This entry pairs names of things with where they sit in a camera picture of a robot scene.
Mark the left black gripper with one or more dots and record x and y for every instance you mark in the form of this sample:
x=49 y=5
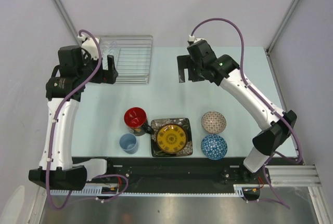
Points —
x=106 y=76

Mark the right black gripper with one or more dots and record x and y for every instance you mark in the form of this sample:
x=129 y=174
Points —
x=185 y=62

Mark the steel wire dish rack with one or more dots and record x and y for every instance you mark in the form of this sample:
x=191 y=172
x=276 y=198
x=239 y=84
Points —
x=132 y=56

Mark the red patterned white bowl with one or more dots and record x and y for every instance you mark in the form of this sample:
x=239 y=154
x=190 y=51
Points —
x=213 y=122

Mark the blue triangle patterned bowl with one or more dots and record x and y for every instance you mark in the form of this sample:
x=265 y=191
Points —
x=214 y=147

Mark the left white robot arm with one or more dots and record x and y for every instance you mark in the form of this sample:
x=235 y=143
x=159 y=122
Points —
x=56 y=169

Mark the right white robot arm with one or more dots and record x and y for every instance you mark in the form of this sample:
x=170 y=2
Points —
x=275 y=124

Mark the red and black mug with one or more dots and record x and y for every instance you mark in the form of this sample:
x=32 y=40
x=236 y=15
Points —
x=136 y=120

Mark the black floral square plate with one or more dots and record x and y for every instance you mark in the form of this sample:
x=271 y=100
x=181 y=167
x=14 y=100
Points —
x=182 y=122

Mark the light blue plastic cup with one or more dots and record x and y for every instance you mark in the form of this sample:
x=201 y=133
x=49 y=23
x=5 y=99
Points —
x=129 y=143

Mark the yellow patterned round plate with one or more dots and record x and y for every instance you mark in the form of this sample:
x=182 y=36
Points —
x=171 y=138

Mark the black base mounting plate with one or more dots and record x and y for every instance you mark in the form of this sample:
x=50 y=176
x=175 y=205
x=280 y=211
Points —
x=186 y=175

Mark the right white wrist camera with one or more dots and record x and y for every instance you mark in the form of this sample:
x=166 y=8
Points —
x=192 y=39

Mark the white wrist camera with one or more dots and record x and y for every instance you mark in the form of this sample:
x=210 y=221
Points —
x=89 y=45
x=192 y=39

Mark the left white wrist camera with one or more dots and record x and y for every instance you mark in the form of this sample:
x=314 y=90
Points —
x=89 y=45

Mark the right slotted cable duct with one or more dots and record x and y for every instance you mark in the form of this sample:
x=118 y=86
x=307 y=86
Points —
x=248 y=190

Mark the aluminium frame rail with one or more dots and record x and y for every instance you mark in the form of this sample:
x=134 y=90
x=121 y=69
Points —
x=294 y=176

